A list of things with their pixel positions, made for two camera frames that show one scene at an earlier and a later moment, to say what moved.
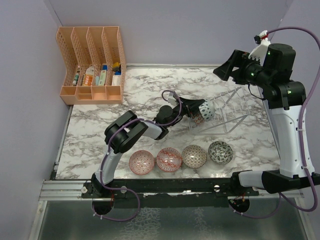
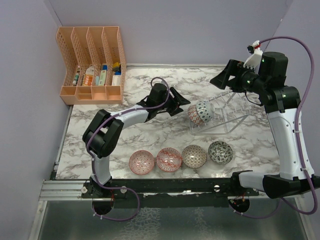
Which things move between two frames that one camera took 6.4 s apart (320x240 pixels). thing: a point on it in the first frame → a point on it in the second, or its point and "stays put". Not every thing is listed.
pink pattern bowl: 141,162 stays put
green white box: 102,78 stays put
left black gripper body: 184,111 → 170,102
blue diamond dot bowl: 207,110 stays put
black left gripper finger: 193,111 → 174,110
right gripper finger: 239,76 → 236,84
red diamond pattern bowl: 169,159 stays put
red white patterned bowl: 197,119 stays put
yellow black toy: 115,66 stays put
